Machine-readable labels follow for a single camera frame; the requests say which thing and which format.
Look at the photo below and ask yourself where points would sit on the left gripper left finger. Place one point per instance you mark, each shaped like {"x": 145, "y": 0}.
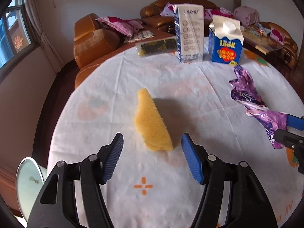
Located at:
{"x": 55, "y": 205}

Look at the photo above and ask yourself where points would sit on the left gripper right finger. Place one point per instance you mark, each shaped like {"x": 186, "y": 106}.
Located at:
{"x": 248, "y": 204}

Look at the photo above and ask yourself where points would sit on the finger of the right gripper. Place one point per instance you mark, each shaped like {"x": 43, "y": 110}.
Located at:
{"x": 295, "y": 122}

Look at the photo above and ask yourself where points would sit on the purple foil wrapper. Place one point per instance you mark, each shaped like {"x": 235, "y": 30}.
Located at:
{"x": 244, "y": 92}

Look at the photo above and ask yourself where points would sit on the yellow sponge piece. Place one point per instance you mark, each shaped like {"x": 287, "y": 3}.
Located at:
{"x": 150, "y": 125}

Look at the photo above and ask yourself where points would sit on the brown armchair with cushion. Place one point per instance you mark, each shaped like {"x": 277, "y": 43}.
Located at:
{"x": 281, "y": 36}

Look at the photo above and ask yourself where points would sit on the white orange printed tablecloth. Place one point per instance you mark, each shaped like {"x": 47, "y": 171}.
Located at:
{"x": 156, "y": 189}

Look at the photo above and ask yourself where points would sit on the wooden coffee table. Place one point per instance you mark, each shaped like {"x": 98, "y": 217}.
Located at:
{"x": 264, "y": 46}

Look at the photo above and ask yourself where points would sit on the blue Look milk carton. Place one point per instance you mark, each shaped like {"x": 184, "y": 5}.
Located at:
{"x": 225, "y": 40}

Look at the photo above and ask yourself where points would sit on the pink covered chair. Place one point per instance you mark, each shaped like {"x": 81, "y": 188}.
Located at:
{"x": 246, "y": 15}

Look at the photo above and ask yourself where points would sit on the pink floral cushion right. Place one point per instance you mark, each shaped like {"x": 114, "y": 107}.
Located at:
{"x": 209, "y": 13}

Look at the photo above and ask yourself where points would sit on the pink floral cushion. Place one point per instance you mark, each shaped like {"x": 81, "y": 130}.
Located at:
{"x": 168, "y": 10}
{"x": 209, "y": 13}

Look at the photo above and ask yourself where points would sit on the tall white blue carton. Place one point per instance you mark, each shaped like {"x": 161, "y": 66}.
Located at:
{"x": 189, "y": 30}

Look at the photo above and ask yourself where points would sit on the dark seaweed snack pack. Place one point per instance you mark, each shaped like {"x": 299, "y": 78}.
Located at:
{"x": 156, "y": 47}

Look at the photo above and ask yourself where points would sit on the pink floral cushion left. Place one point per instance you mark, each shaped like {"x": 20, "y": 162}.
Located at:
{"x": 168, "y": 10}

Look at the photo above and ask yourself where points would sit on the brown leather chaise sofa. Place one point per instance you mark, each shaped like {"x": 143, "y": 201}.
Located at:
{"x": 94, "y": 44}

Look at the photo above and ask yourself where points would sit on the checkered cloth on sofa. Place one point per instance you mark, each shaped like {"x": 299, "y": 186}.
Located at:
{"x": 139, "y": 36}

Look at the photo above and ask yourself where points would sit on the brown leather back sofa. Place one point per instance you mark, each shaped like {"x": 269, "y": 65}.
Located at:
{"x": 150, "y": 15}

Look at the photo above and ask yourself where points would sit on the pink floral pillow chaise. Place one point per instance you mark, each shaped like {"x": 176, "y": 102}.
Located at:
{"x": 125, "y": 27}

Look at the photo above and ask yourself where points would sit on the beige right curtain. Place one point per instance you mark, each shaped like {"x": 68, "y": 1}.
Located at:
{"x": 54, "y": 59}

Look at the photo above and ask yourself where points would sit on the window with brown frame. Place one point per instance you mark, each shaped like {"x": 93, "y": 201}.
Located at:
{"x": 18, "y": 38}

